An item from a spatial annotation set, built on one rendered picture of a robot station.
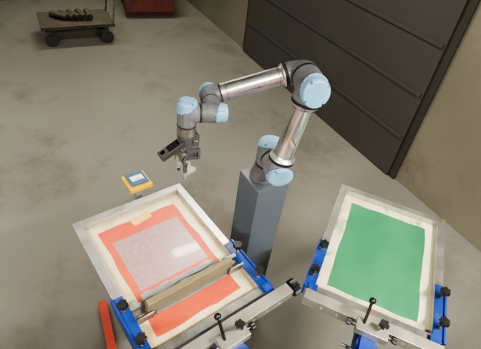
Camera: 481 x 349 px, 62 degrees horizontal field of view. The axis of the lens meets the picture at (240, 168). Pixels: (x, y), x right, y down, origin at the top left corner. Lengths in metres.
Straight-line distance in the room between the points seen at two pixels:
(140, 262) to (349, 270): 0.98
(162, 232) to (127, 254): 0.20
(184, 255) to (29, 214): 1.91
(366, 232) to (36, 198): 2.64
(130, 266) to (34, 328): 1.19
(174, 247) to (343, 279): 0.81
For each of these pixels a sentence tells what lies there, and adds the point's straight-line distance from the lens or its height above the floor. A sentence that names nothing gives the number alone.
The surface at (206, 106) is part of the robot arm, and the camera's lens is 1.51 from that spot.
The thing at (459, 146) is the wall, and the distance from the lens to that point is 3.81.
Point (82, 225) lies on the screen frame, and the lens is 2.05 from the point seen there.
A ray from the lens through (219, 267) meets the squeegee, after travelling 1.77.
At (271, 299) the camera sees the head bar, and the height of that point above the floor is 1.04.
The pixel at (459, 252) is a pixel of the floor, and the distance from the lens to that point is 3.90.
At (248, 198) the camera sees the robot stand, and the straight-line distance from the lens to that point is 2.01.
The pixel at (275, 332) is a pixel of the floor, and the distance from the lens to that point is 2.86.
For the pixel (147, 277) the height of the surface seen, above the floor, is 0.95.
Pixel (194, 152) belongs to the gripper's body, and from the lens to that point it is 1.62.
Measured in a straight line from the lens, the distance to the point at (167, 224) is 2.05.
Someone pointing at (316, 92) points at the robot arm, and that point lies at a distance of 1.52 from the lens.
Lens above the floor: 2.49
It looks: 40 degrees down
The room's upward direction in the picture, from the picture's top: 8 degrees clockwise
